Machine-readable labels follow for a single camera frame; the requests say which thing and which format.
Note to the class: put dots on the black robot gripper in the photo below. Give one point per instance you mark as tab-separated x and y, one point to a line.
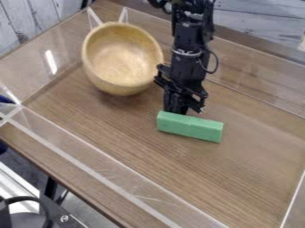
181	80

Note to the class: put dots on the green rectangular block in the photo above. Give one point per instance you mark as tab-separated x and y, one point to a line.
200	128

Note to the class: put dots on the brown wooden bowl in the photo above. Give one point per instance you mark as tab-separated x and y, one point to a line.
121	55

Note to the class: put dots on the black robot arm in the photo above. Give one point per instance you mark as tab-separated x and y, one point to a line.
192	28

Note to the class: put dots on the black table leg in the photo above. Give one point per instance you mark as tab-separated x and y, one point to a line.
51	188

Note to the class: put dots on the blue object at left edge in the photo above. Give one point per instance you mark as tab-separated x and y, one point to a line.
6	100

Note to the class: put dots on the black chair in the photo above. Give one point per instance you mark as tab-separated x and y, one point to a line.
51	217

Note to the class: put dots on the clear acrylic corner bracket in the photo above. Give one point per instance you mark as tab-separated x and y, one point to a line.
101	15

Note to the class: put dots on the clear acrylic tray wall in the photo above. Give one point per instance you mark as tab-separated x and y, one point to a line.
150	179

